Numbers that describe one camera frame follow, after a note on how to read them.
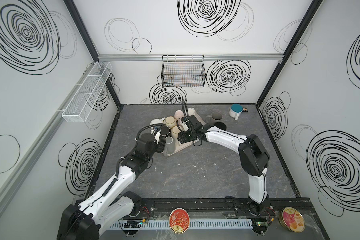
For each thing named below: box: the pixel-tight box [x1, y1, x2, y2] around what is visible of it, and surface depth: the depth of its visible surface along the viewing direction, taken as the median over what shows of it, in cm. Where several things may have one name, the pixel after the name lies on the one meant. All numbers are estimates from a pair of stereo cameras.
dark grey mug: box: [206, 111, 223, 121], surface depth 101 cm
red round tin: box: [169, 207, 190, 234], surface depth 69 cm
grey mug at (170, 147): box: [163, 136, 177, 156], surface depth 90 cm
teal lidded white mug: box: [229, 103, 243, 121], surface depth 111 cm
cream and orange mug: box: [164, 116, 177, 130], surface depth 101 cm
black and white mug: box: [213, 121, 227, 131], surface depth 99 cm
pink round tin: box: [277, 206, 306, 233], surface depth 69 cm
